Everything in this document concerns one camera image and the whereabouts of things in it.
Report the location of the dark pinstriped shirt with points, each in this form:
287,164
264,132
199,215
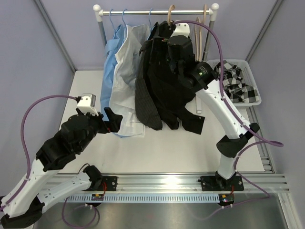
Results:
145,108

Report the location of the white slotted cable duct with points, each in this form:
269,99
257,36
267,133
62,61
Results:
144,198

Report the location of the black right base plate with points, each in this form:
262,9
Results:
214,183

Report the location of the aluminium mounting rail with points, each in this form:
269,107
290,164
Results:
188,183

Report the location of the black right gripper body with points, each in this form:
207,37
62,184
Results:
160,45

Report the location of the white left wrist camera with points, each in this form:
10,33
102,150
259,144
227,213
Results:
86,104

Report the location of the wooden hanger of checkered shirt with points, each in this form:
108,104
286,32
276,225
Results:
199,36

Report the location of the light blue shirt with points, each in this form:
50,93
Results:
112,47

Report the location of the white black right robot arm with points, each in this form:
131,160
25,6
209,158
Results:
200,79

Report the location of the blue wire hanger right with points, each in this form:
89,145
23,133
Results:
149,19

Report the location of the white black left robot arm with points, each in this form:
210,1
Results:
73,137

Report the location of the black white checkered shirt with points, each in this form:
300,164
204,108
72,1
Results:
235,86

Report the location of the wooden hanger of black shirt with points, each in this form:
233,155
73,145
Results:
171,8

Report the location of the metal clothes rack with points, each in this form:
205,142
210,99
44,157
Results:
210,17

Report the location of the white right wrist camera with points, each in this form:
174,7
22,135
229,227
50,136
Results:
181,29

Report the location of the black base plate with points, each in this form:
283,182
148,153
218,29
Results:
109,183
214,183

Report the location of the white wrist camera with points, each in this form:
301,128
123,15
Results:
181,29
86,104

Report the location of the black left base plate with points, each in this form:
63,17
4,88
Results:
109,183

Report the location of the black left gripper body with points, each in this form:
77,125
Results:
97,125

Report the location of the white plastic basket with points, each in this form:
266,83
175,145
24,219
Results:
249,79

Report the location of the blue wire hanger left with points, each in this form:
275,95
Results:
110,17

